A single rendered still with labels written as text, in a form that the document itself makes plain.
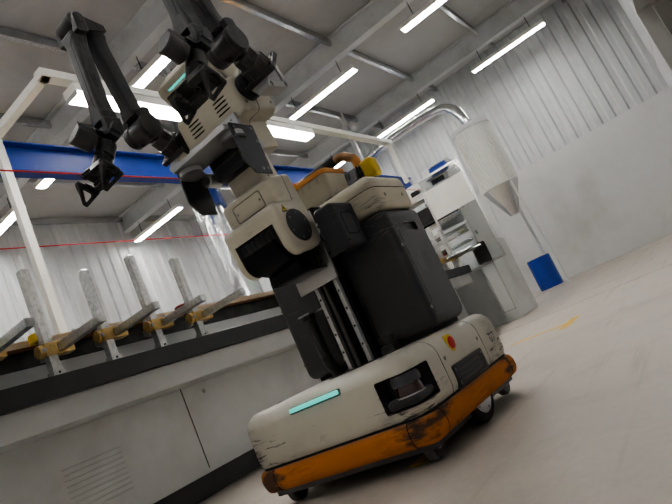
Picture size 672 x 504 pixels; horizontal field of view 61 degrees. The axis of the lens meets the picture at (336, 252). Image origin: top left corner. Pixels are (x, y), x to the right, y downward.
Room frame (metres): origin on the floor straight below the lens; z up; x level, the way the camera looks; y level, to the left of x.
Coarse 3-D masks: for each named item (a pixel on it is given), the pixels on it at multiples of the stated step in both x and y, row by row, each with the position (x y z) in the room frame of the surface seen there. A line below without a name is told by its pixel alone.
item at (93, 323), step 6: (96, 318) 1.97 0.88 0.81; (102, 318) 1.97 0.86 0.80; (84, 324) 2.01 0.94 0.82; (90, 324) 1.99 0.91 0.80; (96, 324) 1.97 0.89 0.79; (78, 330) 2.03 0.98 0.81; (84, 330) 2.01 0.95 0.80; (90, 330) 2.02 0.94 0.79; (66, 336) 2.07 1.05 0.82; (72, 336) 2.05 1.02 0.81; (78, 336) 2.04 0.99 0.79; (60, 342) 2.10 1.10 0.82; (66, 342) 2.08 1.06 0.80; (72, 342) 2.08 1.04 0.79; (60, 348) 2.10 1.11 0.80; (66, 348) 2.13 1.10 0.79; (42, 360) 2.17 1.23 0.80
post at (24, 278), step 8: (24, 272) 2.09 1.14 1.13; (24, 280) 2.08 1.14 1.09; (24, 288) 2.08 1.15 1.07; (32, 288) 2.10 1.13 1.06; (24, 296) 2.09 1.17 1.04; (32, 296) 2.09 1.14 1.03; (32, 304) 2.08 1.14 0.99; (40, 304) 2.11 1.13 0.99; (32, 312) 2.08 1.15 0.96; (40, 312) 2.10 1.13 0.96; (40, 320) 2.09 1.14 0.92; (40, 328) 2.08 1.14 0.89; (48, 328) 2.11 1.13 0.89; (40, 336) 2.08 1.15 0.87; (48, 336) 2.10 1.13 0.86; (40, 344) 2.09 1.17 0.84; (48, 360) 2.08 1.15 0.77; (56, 360) 2.10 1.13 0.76; (48, 368) 2.09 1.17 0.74; (56, 368) 2.09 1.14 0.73
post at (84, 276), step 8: (80, 272) 2.30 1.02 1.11; (88, 272) 2.32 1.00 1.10; (80, 280) 2.31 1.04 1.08; (88, 280) 2.30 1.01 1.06; (88, 288) 2.29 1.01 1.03; (88, 296) 2.30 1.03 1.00; (96, 296) 2.31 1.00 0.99; (88, 304) 2.31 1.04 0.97; (96, 304) 2.30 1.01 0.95; (96, 312) 2.29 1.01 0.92; (104, 344) 2.30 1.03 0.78; (112, 344) 2.31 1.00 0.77; (112, 352) 2.30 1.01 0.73
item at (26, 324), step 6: (24, 318) 1.75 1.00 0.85; (30, 318) 1.76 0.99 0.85; (18, 324) 1.77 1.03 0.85; (24, 324) 1.75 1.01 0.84; (30, 324) 1.76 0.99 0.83; (12, 330) 1.79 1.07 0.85; (18, 330) 1.77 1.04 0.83; (24, 330) 1.77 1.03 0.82; (6, 336) 1.82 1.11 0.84; (12, 336) 1.80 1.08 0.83; (18, 336) 1.81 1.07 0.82; (0, 342) 1.84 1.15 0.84; (6, 342) 1.82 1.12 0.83; (12, 342) 1.85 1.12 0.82; (0, 348) 1.85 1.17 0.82
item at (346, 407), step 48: (432, 336) 1.63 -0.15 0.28; (480, 336) 1.81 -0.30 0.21; (336, 384) 1.53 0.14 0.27; (384, 384) 1.49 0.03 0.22; (432, 384) 1.50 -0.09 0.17; (480, 384) 1.67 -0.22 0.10; (288, 432) 1.63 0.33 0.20; (336, 432) 1.55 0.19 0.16; (384, 432) 1.47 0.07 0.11; (432, 432) 1.40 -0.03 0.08; (288, 480) 1.66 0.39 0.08
